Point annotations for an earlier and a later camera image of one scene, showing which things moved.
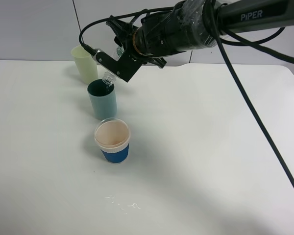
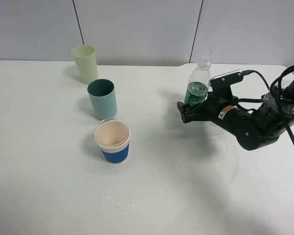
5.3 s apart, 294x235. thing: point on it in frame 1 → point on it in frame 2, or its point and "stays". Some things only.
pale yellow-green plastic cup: (86, 63) stays
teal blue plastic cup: (104, 99) stays
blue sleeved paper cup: (112, 136) stays
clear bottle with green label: (109, 78) → (198, 83)
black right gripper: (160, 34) → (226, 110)
